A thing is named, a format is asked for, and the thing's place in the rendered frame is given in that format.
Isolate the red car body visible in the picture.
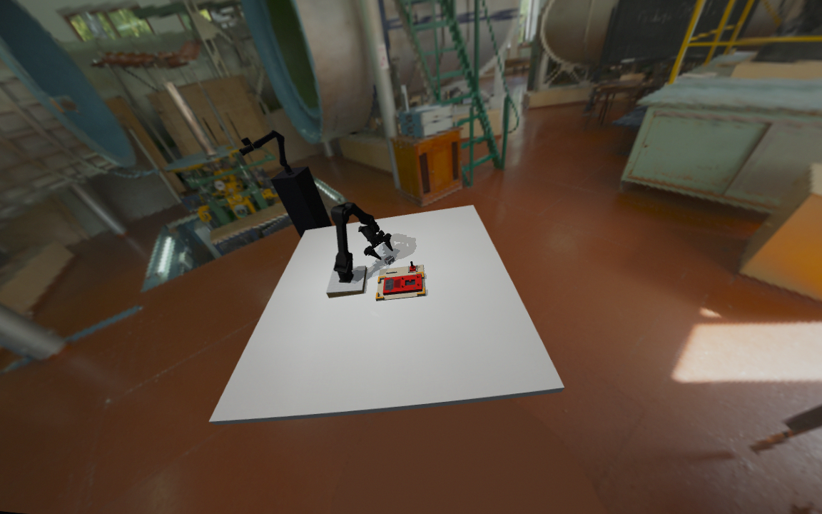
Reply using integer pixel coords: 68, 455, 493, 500
383, 274, 422, 296

